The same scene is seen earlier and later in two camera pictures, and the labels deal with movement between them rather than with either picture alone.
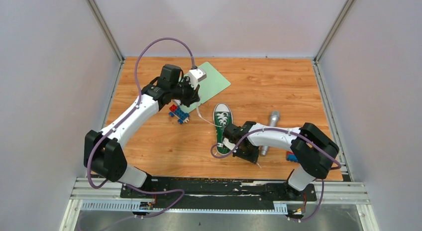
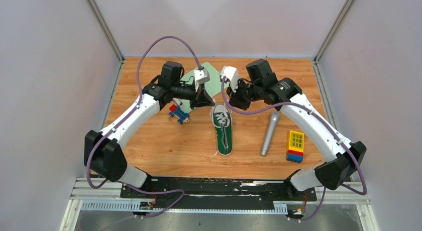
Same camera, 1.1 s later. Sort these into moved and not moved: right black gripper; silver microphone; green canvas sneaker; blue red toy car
Moved: right black gripper
Not moved: green canvas sneaker; silver microphone; blue red toy car
